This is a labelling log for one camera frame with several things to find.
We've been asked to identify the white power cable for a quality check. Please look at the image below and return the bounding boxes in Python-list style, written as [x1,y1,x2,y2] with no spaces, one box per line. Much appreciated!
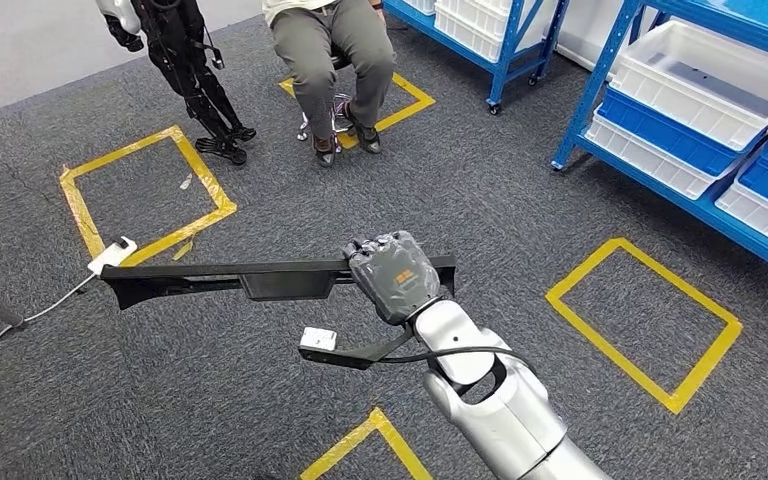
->
[0,270,98,370]

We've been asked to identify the long black plastic part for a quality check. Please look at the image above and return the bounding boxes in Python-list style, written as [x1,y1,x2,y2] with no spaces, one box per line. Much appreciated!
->
[100,253,458,311]

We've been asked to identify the black humanoid robot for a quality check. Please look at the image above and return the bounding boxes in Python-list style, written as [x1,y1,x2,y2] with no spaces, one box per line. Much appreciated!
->
[95,0,258,167]

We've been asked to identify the yellow floor tape square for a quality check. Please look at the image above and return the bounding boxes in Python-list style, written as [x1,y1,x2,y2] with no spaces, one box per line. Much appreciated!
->
[58,125,239,269]
[545,237,745,417]
[298,406,436,480]
[278,71,438,151]

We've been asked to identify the black camera bracket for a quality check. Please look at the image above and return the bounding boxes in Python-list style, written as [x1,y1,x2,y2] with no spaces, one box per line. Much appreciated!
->
[297,327,418,371]

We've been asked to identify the person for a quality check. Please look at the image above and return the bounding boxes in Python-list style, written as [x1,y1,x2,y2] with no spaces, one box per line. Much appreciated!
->
[261,0,399,169]

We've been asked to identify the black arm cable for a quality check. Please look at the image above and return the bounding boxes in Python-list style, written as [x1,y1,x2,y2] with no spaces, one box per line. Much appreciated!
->
[377,345,534,372]

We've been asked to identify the white power strip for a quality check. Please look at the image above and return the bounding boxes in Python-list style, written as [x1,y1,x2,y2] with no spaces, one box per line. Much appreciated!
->
[87,236,139,277]

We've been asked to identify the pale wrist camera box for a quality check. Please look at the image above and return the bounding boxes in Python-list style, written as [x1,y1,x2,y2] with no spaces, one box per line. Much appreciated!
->
[299,327,339,352]

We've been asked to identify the chrome swivel stool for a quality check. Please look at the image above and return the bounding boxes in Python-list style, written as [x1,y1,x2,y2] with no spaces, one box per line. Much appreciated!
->
[295,52,360,155]

